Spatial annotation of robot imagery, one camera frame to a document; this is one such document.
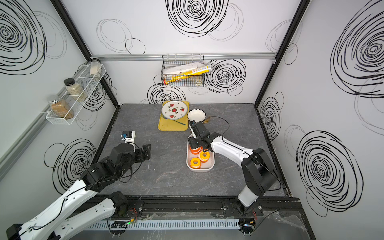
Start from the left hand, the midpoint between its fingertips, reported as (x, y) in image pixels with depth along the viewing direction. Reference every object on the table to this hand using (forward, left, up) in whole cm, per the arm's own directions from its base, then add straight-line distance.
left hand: (143, 146), depth 72 cm
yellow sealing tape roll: (+4, -31, -18) cm, 36 cm away
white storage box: (-1, -33, -20) cm, 39 cm away
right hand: (+12, -25, -12) cm, 30 cm away
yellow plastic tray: (+31, -3, -22) cm, 38 cm away
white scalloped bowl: (+39, -27, -20) cm, 51 cm away
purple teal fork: (+36, -5, -22) cm, 42 cm away
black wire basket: (+38, -24, +11) cm, 47 cm away
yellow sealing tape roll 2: (0, -25, -18) cm, 31 cm away
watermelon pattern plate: (+44, -8, -20) cm, 49 cm away
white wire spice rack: (+18, +37, +11) cm, 43 cm away
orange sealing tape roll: (+8, -26, -19) cm, 33 cm away
